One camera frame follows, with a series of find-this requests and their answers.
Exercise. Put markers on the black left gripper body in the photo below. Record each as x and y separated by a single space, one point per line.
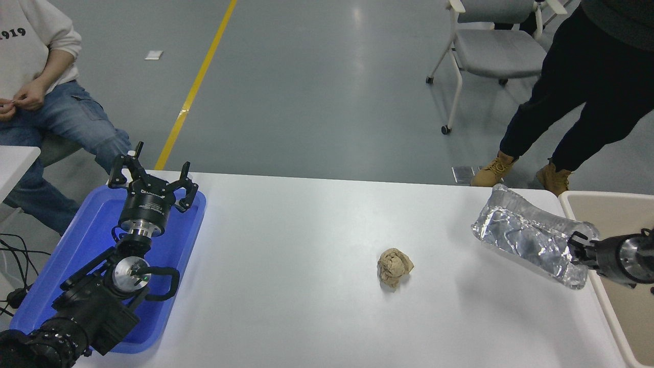
145 207

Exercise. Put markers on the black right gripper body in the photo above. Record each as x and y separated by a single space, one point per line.
608 255

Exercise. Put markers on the silver foil tray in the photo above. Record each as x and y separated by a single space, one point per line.
526 230

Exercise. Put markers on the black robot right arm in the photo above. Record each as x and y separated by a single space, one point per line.
645 266

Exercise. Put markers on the seated person's left forearm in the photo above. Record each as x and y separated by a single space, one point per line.
53 67

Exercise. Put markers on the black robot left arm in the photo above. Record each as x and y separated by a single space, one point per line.
97 306

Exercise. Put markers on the metal floor plate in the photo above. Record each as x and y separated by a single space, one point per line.
462 175

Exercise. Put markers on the seated person's left hand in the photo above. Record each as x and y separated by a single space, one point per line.
31 95

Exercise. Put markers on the seated person's right hand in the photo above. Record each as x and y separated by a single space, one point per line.
6 111

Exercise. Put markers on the large pale bin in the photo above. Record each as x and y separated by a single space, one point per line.
623 214

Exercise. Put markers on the blue plastic tray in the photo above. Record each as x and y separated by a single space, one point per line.
76 245

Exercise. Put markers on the white paper scrap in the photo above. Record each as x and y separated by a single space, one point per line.
153 54

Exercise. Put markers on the white side table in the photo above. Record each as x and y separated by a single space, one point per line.
15 163

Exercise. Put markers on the seated person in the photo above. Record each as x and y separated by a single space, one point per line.
30 51

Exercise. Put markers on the standing person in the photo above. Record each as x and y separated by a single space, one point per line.
587 76

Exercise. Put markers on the crumpled tan paper ball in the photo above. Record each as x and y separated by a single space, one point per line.
394 267

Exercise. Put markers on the grey office chair on wheels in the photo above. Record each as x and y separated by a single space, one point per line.
500 51

